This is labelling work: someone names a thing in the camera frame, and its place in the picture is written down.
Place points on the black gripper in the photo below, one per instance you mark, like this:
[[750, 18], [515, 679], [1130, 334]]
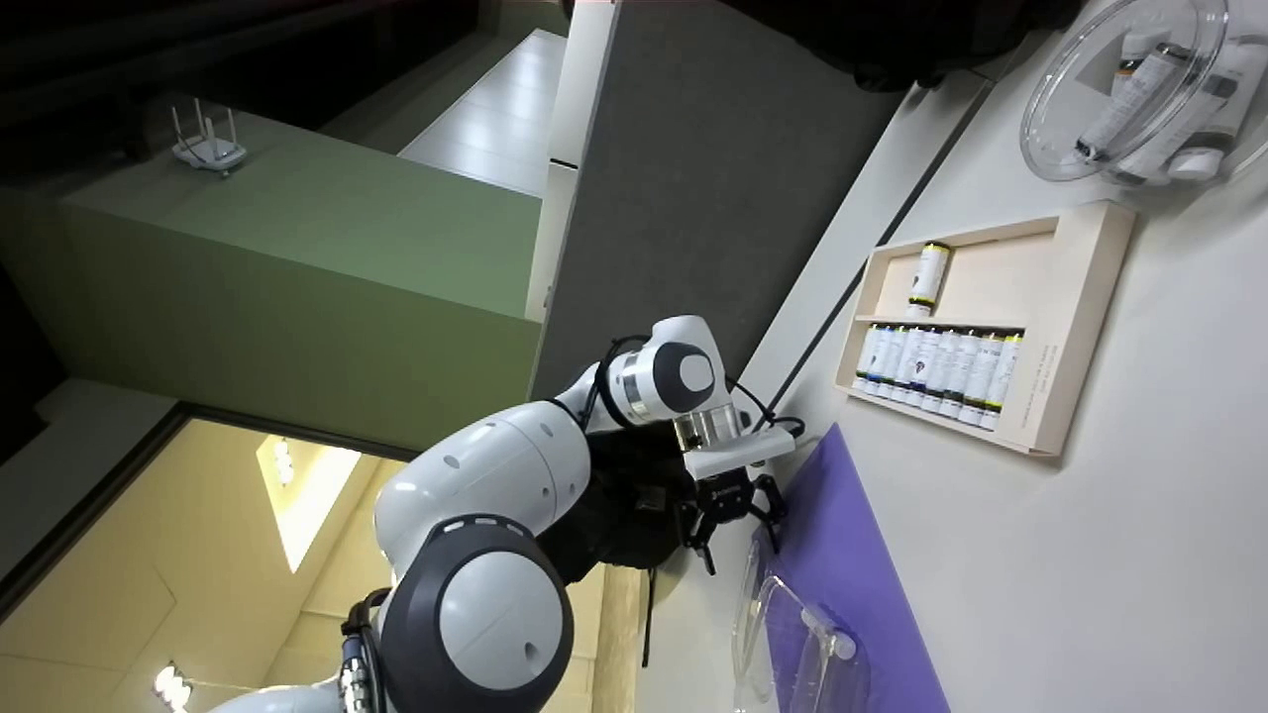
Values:
[[722, 507]]

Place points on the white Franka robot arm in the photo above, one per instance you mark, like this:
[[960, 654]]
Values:
[[500, 529]]

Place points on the clear plastic lidded container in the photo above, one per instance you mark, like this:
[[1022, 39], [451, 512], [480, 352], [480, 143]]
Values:
[[797, 654]]

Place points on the purple mat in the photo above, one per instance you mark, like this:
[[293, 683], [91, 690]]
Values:
[[857, 582]]

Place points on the white paint tube yellow label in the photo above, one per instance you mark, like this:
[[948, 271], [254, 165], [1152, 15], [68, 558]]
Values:
[[931, 277]]

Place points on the grey partition board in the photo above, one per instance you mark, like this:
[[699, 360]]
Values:
[[715, 200]]

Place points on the shallow wooden box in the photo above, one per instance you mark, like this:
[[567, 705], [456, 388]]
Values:
[[1077, 343]]

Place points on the bright window panel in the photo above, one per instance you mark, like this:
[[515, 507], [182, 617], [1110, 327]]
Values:
[[302, 489]]

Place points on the green cabinet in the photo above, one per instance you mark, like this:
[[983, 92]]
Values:
[[302, 278]]

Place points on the clear round plastic bowl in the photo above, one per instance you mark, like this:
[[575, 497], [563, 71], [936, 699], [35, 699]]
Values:
[[1057, 121]]

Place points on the long white stick object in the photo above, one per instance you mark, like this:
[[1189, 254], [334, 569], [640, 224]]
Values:
[[1126, 106]]

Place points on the round ceiling lamp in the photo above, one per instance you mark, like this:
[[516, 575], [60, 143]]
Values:
[[172, 686]]

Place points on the white flat packet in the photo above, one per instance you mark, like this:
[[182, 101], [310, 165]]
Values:
[[1211, 112]]

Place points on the white wifi router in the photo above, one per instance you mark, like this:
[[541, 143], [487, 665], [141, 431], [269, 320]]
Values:
[[205, 142]]

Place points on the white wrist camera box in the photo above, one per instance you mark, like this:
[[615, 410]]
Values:
[[738, 455]]

